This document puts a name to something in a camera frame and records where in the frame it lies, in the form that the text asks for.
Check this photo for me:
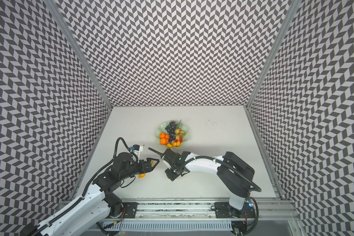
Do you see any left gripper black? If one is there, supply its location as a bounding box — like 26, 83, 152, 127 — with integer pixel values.
120, 157, 160, 181

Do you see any green wavy glass bowl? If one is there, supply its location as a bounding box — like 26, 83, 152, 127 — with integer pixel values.
155, 121, 189, 148

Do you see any dark grape bunch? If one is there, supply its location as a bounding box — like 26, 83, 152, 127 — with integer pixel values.
165, 120, 182, 140

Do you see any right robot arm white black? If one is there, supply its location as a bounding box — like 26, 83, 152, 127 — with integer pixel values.
160, 149, 262, 218

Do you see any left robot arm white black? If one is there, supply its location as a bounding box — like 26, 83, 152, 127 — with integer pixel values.
20, 151, 160, 236

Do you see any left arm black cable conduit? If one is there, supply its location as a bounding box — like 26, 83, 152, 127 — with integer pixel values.
19, 137, 139, 236

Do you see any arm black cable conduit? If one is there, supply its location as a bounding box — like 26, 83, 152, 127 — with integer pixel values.
147, 147, 262, 193
19, 137, 139, 236

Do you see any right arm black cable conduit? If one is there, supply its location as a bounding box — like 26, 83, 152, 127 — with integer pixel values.
147, 147, 262, 193

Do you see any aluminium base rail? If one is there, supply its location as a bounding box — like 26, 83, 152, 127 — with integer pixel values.
51, 198, 301, 236

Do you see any left corner aluminium post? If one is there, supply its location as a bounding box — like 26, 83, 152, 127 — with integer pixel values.
43, 0, 113, 111

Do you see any corner aluminium post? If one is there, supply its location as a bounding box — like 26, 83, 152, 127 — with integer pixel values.
43, 0, 113, 111
246, 0, 302, 110

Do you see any right corner aluminium post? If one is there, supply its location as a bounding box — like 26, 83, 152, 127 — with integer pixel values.
246, 0, 302, 110

